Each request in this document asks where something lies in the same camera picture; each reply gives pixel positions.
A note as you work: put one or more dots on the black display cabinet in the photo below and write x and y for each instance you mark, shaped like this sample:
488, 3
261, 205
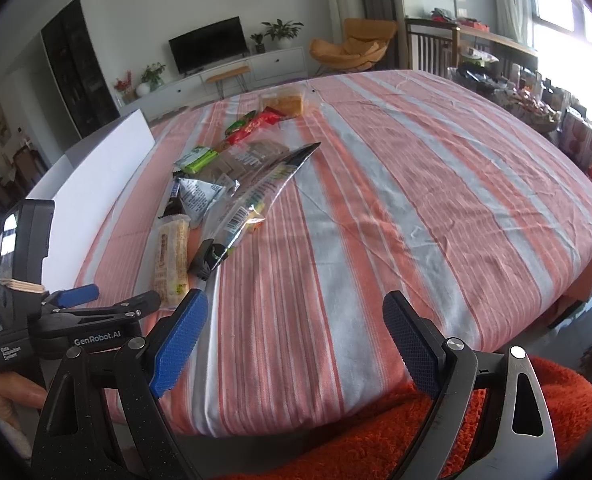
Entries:
76, 71

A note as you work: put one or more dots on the black flat television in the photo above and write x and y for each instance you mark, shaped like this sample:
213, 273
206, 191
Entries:
208, 44

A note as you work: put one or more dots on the red flower plant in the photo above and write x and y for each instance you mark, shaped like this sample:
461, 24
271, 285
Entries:
125, 88

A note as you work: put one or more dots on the potted green plant right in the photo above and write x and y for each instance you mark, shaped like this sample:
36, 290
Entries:
282, 33

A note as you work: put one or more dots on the black long snack bag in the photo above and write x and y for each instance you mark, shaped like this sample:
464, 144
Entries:
247, 206

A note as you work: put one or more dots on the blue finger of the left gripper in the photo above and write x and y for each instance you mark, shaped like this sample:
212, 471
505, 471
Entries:
125, 311
74, 297

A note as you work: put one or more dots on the white board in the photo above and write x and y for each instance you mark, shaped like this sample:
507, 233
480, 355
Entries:
84, 185

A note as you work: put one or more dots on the striped red grey tablecloth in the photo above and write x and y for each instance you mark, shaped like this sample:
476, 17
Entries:
417, 185

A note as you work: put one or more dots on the red snack packet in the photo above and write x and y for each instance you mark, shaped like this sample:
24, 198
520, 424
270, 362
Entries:
266, 117

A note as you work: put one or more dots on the silver grey snack pouch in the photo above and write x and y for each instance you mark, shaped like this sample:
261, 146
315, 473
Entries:
197, 197

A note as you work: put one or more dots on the orange lounge chair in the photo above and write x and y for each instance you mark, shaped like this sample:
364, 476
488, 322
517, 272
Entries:
365, 44

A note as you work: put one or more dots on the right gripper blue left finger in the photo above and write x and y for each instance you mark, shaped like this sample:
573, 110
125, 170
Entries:
172, 340

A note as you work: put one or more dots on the bagged sliced bread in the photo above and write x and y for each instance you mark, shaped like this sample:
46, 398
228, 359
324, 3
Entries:
290, 100

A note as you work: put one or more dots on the person's left hand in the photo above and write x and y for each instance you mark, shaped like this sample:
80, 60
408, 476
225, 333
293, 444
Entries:
18, 390

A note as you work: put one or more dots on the clear bag brown bars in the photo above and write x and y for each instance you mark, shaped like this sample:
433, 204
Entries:
242, 163

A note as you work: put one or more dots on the small potted plant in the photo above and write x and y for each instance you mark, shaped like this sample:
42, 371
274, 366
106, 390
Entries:
258, 42

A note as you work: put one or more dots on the green sausage snack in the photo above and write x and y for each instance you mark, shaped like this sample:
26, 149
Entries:
240, 123

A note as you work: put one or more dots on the white tv cabinet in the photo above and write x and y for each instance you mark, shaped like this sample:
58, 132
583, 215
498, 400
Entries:
250, 73

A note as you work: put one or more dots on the green plant white vase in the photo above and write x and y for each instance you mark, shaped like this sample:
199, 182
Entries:
150, 79

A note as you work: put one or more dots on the beige cracker packet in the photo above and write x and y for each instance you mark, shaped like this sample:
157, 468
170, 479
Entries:
170, 276

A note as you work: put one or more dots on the thin dark stick packet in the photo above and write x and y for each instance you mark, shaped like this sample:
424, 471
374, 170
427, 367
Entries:
174, 203

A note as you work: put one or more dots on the green white snack packet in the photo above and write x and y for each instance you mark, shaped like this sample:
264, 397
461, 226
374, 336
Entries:
195, 160

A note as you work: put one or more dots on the wooden bench stool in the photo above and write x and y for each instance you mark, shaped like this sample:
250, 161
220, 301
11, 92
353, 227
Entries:
234, 80

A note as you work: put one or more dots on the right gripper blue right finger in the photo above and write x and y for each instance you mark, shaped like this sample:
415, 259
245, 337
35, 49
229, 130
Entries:
443, 368

